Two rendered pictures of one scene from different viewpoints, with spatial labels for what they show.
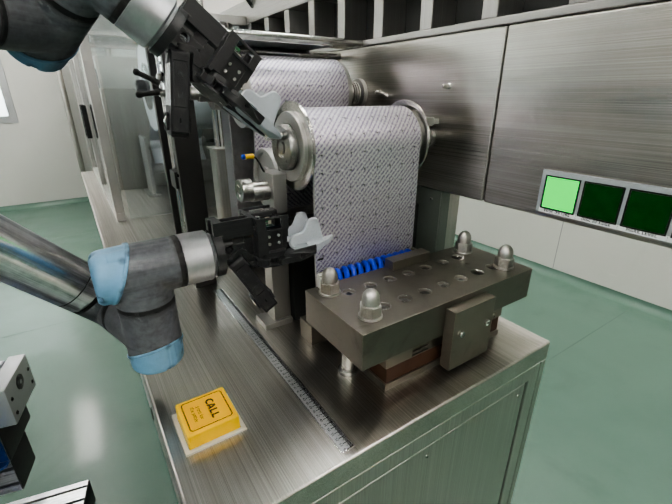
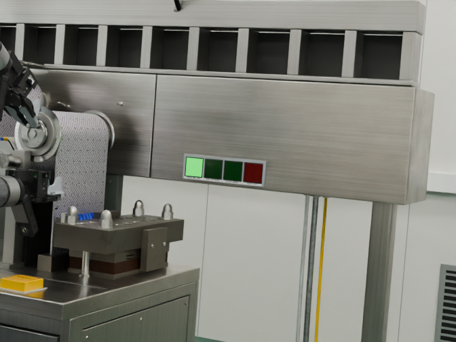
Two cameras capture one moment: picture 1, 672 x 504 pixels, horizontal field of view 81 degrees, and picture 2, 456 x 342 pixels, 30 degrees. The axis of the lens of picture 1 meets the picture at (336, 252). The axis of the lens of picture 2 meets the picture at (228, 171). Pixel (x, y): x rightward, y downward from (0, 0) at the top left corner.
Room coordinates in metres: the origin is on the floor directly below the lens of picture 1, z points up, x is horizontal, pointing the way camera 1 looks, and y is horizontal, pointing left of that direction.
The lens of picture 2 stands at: (-1.46, 0.82, 1.31)
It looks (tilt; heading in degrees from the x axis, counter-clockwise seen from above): 3 degrees down; 328
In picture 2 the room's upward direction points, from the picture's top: 4 degrees clockwise
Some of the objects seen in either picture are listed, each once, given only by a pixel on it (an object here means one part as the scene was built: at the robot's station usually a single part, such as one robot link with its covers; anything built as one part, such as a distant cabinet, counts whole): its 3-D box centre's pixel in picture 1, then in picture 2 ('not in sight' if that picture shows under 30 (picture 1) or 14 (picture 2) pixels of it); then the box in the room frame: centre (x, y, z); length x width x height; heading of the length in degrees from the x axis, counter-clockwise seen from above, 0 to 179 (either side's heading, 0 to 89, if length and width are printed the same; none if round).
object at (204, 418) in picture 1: (207, 416); (22, 283); (0.42, 0.18, 0.91); 0.07 x 0.07 x 0.02; 34
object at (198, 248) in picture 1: (196, 256); (3, 191); (0.53, 0.21, 1.11); 0.08 x 0.05 x 0.08; 34
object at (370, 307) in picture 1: (370, 302); (106, 218); (0.50, -0.05, 1.05); 0.04 x 0.04 x 0.04
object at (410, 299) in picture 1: (424, 293); (123, 232); (0.62, -0.16, 1.00); 0.40 x 0.16 x 0.06; 124
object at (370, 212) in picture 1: (368, 217); (81, 184); (0.70, -0.06, 1.12); 0.23 x 0.01 x 0.18; 124
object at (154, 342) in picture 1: (147, 327); not in sight; (0.50, 0.28, 1.01); 0.11 x 0.08 x 0.11; 51
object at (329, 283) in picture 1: (329, 280); (72, 214); (0.57, 0.01, 1.05); 0.04 x 0.04 x 0.04
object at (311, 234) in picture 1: (312, 233); (57, 187); (0.62, 0.04, 1.12); 0.09 x 0.03 x 0.06; 122
